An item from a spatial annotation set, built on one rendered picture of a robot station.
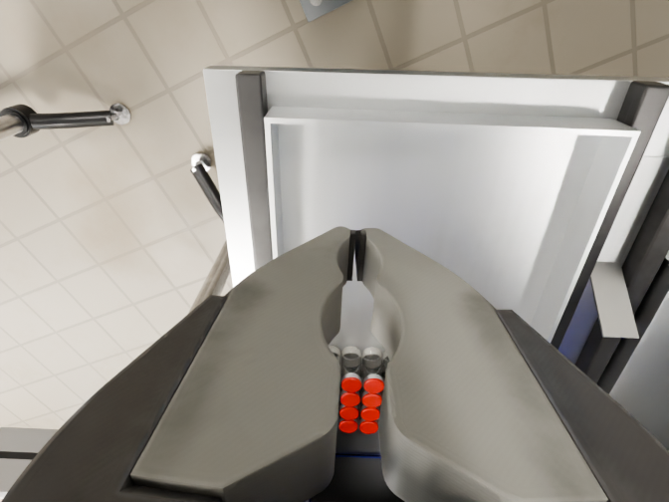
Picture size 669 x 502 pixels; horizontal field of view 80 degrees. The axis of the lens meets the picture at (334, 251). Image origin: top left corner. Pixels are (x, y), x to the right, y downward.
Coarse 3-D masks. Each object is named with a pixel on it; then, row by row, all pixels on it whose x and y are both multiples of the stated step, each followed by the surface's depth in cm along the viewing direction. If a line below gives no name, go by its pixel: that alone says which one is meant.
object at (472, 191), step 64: (320, 128) 32; (384, 128) 31; (448, 128) 28; (512, 128) 28; (576, 128) 28; (320, 192) 34; (384, 192) 34; (448, 192) 34; (512, 192) 34; (576, 192) 34; (448, 256) 37; (512, 256) 37; (576, 256) 34
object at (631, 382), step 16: (656, 288) 36; (640, 304) 38; (656, 304) 36; (640, 320) 38; (656, 320) 41; (640, 336) 38; (656, 336) 42; (624, 352) 40; (640, 352) 43; (656, 352) 43; (608, 368) 42; (624, 368) 40; (640, 368) 44; (656, 368) 44; (608, 384) 42; (624, 384) 46; (640, 384) 46; (656, 384) 45; (624, 400) 47; (640, 400) 47; (656, 400) 47; (640, 416) 48; (656, 416) 48; (656, 432) 50
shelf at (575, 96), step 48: (288, 96) 31; (336, 96) 30; (384, 96) 30; (432, 96) 30; (480, 96) 30; (528, 96) 30; (576, 96) 30; (624, 96) 30; (240, 144) 33; (240, 192) 35; (240, 240) 37; (576, 336) 42; (336, 432) 52
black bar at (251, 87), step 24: (240, 72) 29; (264, 72) 29; (240, 96) 29; (264, 96) 29; (240, 120) 30; (264, 144) 31; (264, 168) 32; (264, 192) 33; (264, 216) 34; (264, 240) 35; (264, 264) 36
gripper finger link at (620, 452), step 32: (512, 320) 8; (544, 352) 7; (544, 384) 7; (576, 384) 7; (576, 416) 6; (608, 416) 6; (608, 448) 6; (640, 448) 6; (608, 480) 5; (640, 480) 5
